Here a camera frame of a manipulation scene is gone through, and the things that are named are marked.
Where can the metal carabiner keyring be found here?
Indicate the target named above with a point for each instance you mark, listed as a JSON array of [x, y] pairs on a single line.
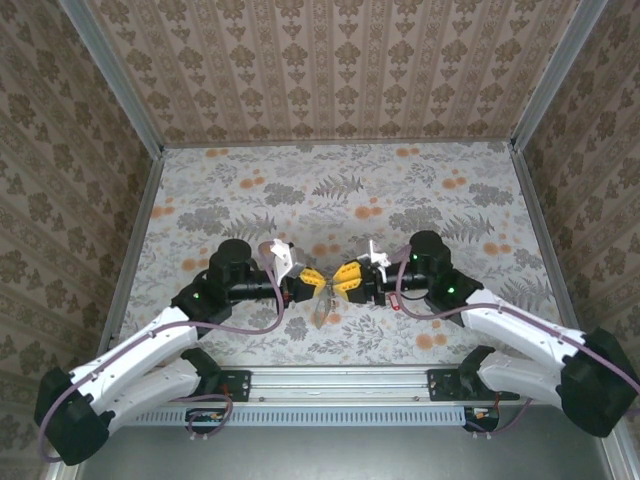
[[321, 312]]

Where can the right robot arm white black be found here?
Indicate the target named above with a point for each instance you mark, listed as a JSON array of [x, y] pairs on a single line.
[[525, 325]]

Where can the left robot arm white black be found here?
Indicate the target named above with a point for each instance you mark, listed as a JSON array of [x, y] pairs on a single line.
[[130, 350]]

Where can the black connector box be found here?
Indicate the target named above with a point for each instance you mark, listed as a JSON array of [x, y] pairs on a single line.
[[482, 419], [205, 420]]

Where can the grey metal front panel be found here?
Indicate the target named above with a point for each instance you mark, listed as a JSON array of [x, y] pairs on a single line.
[[325, 455]]

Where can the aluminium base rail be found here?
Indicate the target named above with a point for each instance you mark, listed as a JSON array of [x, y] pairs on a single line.
[[340, 382]]

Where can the aluminium table side rail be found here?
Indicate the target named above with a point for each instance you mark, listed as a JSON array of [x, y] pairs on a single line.
[[132, 250], [545, 240]]

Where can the aluminium frame post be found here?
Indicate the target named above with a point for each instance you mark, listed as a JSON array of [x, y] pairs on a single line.
[[555, 75], [112, 80]]

